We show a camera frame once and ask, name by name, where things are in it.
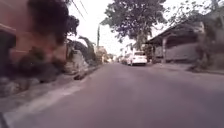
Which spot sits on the red brick building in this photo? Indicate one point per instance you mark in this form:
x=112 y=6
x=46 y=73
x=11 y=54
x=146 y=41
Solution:
x=16 y=20

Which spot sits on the white car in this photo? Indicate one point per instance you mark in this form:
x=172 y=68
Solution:
x=138 y=58

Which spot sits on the low dark bushes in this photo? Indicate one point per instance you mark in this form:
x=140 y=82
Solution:
x=33 y=66

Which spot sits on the pale rock heap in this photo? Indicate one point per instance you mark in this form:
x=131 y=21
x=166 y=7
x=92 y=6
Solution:
x=78 y=61

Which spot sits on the dark trees and bushes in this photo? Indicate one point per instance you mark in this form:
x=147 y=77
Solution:
x=213 y=33

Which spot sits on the dark tree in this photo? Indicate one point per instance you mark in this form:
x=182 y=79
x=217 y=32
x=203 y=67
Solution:
x=50 y=20

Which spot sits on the low house with roof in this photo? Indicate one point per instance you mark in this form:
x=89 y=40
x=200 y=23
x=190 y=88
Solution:
x=180 y=43

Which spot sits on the grey pavement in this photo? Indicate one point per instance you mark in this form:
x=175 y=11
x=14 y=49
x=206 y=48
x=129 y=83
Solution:
x=173 y=66

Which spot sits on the grey asphalt road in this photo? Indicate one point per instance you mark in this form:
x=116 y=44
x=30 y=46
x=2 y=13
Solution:
x=133 y=100

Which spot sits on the utility pole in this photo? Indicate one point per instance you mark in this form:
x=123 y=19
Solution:
x=98 y=35

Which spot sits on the large leafy tree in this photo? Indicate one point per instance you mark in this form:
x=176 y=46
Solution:
x=133 y=16

